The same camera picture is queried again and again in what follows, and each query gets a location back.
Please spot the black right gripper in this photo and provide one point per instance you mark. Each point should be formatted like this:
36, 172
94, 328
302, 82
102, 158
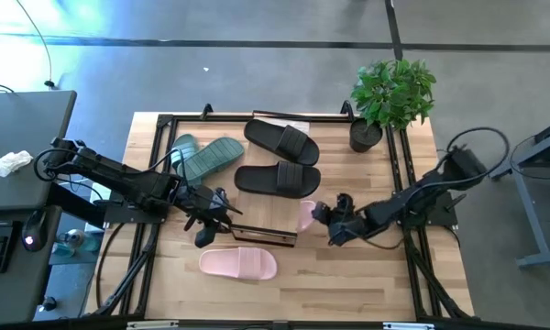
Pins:
353, 227

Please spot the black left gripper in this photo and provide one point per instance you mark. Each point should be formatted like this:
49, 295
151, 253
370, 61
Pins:
204, 206

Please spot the pink slide sandal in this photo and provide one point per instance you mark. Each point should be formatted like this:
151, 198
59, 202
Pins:
238, 263
304, 215

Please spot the wooden shelf with black frame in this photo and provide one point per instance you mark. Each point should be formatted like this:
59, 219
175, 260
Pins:
275, 211

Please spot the black slide sandal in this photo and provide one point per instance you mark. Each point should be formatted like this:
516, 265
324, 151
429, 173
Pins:
275, 179
279, 139

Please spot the green slide sandal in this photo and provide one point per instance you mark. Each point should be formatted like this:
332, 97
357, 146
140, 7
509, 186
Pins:
211, 158
185, 144

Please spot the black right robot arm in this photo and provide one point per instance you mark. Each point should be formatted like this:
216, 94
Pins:
463, 165

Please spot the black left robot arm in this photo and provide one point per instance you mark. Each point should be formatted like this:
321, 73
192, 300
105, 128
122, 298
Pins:
119, 179

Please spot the teal water bottle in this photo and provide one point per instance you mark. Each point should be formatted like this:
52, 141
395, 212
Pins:
75, 238

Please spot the green potted plant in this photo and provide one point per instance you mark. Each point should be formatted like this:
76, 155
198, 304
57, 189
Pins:
394, 87

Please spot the black computer mouse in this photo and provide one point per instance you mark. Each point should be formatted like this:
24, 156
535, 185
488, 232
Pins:
34, 231

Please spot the black round knob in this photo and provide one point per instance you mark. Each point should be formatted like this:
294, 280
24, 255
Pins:
49, 304

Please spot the dark grey desk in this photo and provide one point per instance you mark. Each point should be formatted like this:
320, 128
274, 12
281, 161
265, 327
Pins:
9, 293
27, 124

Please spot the crumpled white tissue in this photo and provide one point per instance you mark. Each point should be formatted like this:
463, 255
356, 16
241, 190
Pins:
11, 162

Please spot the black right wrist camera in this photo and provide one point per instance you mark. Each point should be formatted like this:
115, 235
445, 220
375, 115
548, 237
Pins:
346, 204

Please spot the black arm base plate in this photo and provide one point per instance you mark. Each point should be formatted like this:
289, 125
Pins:
119, 215
440, 215

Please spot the silver metal bracket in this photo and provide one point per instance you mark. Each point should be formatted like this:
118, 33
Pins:
408, 326
151, 325

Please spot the grey metal table frame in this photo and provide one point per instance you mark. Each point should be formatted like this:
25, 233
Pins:
531, 220

